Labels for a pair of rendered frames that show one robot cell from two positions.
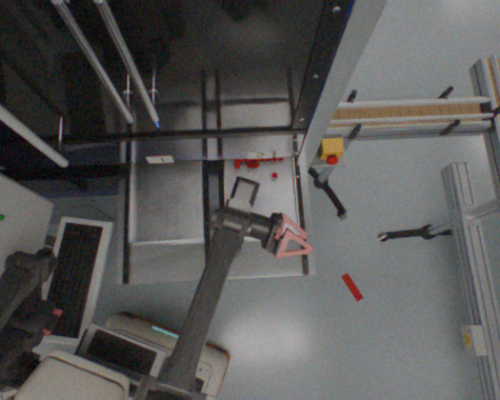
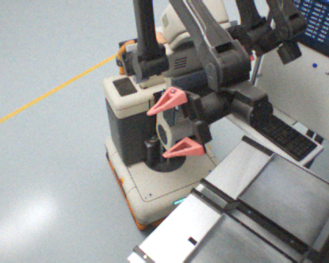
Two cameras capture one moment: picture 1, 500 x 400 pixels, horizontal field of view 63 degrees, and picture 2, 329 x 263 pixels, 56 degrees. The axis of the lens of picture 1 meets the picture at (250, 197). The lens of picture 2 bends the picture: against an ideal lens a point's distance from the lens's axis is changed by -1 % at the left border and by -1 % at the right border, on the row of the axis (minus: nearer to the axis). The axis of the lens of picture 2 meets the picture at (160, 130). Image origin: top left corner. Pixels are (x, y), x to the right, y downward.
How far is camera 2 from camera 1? 80 cm
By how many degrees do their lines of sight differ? 56
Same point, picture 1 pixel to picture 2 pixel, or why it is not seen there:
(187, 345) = not seen: outside the picture
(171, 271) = (228, 166)
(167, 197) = (295, 203)
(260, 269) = (175, 221)
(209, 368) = (146, 199)
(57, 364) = (220, 18)
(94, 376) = not seen: hidden behind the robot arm
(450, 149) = not seen: outside the picture
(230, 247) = (209, 31)
